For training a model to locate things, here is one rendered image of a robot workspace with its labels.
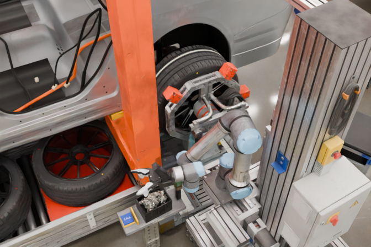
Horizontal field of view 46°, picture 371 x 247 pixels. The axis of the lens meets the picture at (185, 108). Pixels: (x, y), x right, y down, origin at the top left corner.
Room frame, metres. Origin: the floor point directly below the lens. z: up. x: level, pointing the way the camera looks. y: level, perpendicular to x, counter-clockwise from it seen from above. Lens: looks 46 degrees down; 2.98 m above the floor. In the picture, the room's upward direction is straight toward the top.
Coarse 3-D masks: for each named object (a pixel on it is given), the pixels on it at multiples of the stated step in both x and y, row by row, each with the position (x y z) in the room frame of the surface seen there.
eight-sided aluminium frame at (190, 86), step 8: (216, 72) 2.09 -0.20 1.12; (192, 80) 2.01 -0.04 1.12; (200, 80) 2.04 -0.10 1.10; (208, 80) 2.01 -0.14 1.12; (216, 80) 2.03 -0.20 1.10; (224, 80) 2.07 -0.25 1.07; (232, 80) 2.15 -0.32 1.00; (184, 88) 1.98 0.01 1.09; (192, 88) 1.95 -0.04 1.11; (184, 96) 1.93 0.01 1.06; (168, 104) 1.93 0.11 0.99; (176, 104) 1.90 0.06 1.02; (232, 104) 2.12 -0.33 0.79; (168, 112) 1.88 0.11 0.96; (168, 120) 1.89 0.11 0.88; (168, 128) 1.89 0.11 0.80; (176, 128) 1.96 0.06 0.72; (176, 136) 1.90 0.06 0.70; (184, 136) 1.93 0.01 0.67
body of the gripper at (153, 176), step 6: (150, 174) 1.21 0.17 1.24; (156, 174) 1.21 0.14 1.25; (168, 174) 1.22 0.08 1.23; (150, 180) 1.18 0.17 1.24; (156, 180) 1.17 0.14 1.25; (162, 180) 1.20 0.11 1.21; (168, 180) 1.20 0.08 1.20; (174, 180) 1.19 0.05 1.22; (156, 186) 1.17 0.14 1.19; (162, 186) 1.17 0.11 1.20
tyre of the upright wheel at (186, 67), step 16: (192, 48) 2.27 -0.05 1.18; (208, 48) 2.32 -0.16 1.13; (160, 64) 2.17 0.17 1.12; (176, 64) 2.13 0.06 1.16; (192, 64) 2.10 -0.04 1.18; (208, 64) 2.11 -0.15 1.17; (160, 80) 2.06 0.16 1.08; (176, 80) 2.00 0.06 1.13; (160, 96) 1.96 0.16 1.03; (160, 112) 1.94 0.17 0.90; (160, 128) 1.94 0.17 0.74
